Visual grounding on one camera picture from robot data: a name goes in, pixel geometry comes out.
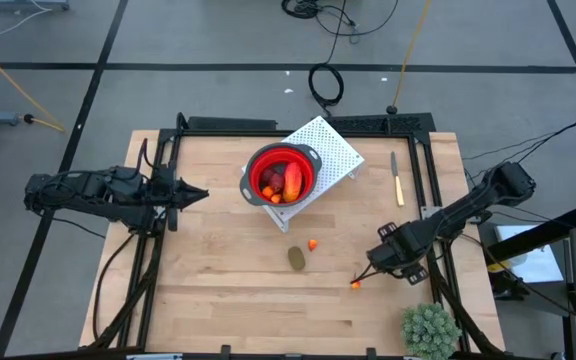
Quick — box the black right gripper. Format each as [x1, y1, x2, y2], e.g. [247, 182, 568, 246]
[351, 221, 429, 287]

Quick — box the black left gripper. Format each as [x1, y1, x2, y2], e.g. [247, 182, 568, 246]
[156, 160, 210, 233]

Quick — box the brown-green toy kiwi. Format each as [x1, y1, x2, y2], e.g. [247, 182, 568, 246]
[287, 245, 307, 272]

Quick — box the red collapsible colander bowl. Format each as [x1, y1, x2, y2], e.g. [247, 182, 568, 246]
[239, 142, 323, 208]

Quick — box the red-yellow toy mango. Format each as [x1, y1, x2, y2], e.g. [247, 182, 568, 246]
[282, 161, 303, 204]

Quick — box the green artificial plant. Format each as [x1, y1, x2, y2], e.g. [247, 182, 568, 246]
[400, 302, 463, 360]

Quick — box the white perforated riser shelf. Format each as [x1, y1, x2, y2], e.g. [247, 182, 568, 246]
[241, 115, 366, 234]

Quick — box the black floor stand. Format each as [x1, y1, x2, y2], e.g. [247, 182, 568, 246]
[487, 272, 530, 301]

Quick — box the black perforated panel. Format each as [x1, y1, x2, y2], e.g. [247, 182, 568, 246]
[326, 112, 437, 136]

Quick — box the white screen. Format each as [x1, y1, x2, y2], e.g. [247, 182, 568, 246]
[495, 223, 567, 284]

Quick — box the black diagonal bar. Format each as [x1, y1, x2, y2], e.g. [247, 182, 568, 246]
[485, 203, 576, 261]

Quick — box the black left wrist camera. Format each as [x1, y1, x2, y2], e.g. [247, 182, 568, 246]
[150, 182, 168, 206]

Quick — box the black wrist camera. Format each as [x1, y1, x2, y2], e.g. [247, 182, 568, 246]
[150, 182, 168, 206]
[395, 234, 419, 259]

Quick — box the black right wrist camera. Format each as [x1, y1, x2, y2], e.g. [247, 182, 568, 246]
[395, 234, 419, 259]

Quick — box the black aluminium table frame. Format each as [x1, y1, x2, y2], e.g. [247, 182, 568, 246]
[78, 112, 508, 360]

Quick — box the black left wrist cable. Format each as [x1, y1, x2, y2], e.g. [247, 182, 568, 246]
[135, 137, 177, 174]

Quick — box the knife with cream handle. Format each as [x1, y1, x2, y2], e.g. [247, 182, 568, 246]
[390, 151, 406, 208]

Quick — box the black coiled floor cable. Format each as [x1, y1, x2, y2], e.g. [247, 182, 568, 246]
[307, 14, 349, 117]

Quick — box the yellow floor cable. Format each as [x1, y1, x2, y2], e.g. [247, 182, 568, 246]
[0, 38, 65, 133]

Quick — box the black floor cable bundle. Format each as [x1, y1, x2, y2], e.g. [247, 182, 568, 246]
[280, 0, 400, 45]

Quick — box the yellow hanging cable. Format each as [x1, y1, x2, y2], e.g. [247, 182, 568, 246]
[386, 0, 433, 115]

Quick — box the white floor cable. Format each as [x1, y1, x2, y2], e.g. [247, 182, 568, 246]
[0, 7, 52, 49]

